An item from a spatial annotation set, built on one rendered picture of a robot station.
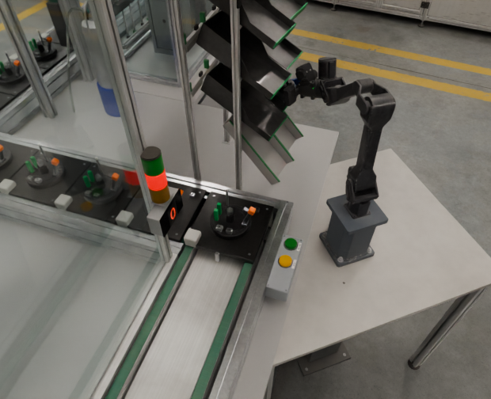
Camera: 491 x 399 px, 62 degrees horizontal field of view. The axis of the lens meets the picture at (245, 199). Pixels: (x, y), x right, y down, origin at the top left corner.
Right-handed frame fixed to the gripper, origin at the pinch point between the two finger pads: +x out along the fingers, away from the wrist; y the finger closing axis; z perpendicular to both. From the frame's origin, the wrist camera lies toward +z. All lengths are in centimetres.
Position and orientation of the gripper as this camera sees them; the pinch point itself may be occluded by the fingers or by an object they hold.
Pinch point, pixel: (288, 85)
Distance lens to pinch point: 149.9
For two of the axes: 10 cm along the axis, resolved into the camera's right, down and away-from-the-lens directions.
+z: -1.6, -8.0, -5.8
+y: -6.1, 5.4, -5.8
